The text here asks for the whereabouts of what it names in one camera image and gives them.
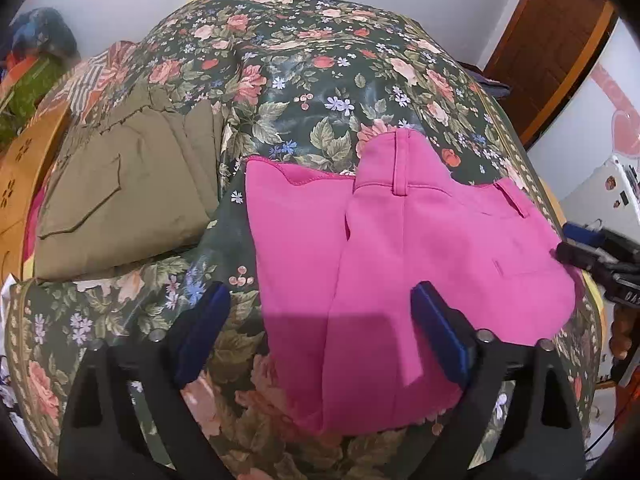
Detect wooden lap table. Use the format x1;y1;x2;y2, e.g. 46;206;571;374
0;105;71;283

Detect pink pants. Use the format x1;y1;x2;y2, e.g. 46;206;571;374
246;129;583;436

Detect brown wooden door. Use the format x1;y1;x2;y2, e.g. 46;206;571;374
482;0;618;148

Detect olive green pants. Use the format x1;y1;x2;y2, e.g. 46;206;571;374
32;85;226;281

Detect pink wall decal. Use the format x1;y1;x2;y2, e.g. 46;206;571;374
590;62;640;158

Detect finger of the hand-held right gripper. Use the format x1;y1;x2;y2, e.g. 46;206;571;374
564;222;640;262
555;242;619;282

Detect white appliance with stickers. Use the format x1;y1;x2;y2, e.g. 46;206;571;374
557;155;640;241

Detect wooden bed frame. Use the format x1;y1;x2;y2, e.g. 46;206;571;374
611;304;635;361

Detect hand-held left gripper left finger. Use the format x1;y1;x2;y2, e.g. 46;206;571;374
57;280;233;480

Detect striped cloth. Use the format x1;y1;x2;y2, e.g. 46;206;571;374
37;42;136;126

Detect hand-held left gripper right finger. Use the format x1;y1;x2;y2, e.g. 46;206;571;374
410;281;586;480

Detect floral blanket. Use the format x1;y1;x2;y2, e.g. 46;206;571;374
10;0;606;480

